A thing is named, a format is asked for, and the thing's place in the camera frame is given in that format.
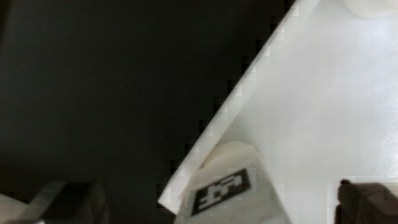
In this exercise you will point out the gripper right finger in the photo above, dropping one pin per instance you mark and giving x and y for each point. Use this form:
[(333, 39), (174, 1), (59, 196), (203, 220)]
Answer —
[(366, 203)]

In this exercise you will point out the white square tabletop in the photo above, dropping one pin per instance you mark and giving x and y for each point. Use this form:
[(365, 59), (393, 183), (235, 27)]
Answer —
[(311, 109)]

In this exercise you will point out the white U-shaped fence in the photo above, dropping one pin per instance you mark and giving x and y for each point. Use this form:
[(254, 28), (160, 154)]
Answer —
[(16, 214)]

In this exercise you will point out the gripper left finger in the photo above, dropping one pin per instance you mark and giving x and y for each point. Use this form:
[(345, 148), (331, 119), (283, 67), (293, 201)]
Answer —
[(70, 203)]

